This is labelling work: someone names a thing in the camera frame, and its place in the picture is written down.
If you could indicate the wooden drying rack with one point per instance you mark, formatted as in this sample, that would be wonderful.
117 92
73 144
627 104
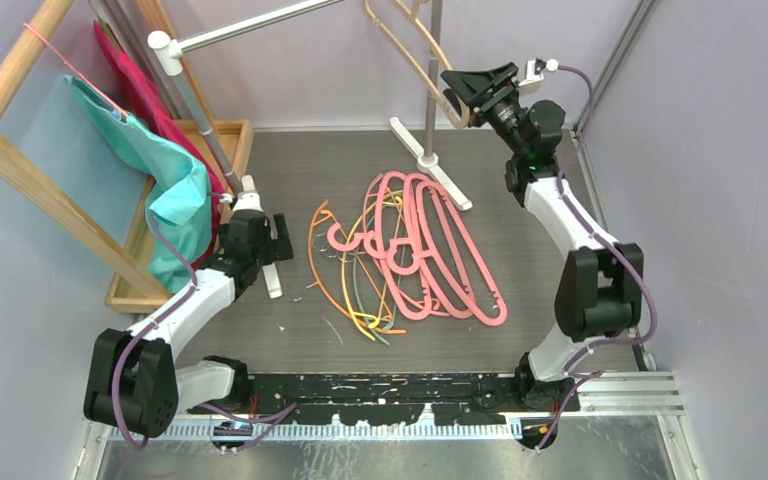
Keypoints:
133 289

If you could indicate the yellow plastic hanger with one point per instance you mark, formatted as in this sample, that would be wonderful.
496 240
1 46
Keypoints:
379 323

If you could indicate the white garment rack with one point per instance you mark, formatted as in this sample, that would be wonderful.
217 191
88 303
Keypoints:
170 53

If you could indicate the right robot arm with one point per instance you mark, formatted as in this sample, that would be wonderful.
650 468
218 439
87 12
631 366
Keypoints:
601 291

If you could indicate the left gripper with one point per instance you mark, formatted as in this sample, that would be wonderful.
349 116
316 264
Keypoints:
277 250

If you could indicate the pink red cloth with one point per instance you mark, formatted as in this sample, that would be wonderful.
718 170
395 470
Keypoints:
142 100

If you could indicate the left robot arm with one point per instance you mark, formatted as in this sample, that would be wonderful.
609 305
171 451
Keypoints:
133 383

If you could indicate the teal cloth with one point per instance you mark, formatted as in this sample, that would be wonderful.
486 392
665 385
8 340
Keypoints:
179 201

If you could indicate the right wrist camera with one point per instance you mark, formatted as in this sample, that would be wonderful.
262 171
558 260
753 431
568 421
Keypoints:
535 71

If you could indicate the beige plastic hanger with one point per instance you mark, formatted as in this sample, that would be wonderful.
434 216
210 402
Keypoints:
457 113

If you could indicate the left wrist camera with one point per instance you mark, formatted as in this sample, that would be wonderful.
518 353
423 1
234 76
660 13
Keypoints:
249 198

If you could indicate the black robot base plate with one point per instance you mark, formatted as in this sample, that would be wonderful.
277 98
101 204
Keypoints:
398 400

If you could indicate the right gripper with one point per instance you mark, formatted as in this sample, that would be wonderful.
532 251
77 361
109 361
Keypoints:
475 86

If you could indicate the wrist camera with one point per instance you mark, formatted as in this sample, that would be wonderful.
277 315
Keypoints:
535 71
249 198

